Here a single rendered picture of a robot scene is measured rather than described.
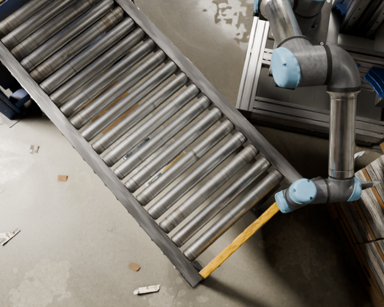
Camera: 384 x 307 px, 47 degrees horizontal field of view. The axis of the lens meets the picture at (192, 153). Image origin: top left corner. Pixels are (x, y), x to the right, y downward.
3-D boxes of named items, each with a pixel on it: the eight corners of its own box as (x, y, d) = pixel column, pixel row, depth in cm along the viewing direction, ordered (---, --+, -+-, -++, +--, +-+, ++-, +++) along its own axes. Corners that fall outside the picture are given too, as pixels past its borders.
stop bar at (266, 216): (295, 196, 155) (296, 195, 153) (204, 280, 148) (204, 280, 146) (289, 189, 156) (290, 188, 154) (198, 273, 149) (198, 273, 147)
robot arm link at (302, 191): (327, 175, 134) (317, 182, 144) (290, 178, 133) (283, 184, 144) (330, 200, 131) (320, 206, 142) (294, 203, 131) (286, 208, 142)
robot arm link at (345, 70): (356, 41, 131) (350, 194, 145) (319, 44, 131) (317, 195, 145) (372, 42, 120) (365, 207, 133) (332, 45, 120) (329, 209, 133)
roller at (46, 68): (128, 16, 180) (127, 10, 176) (37, 87, 173) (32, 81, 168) (121, 8, 181) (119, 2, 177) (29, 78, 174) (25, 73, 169)
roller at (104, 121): (180, 70, 174) (180, 64, 169) (87, 146, 166) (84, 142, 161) (172, 62, 175) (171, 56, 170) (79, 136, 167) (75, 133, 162)
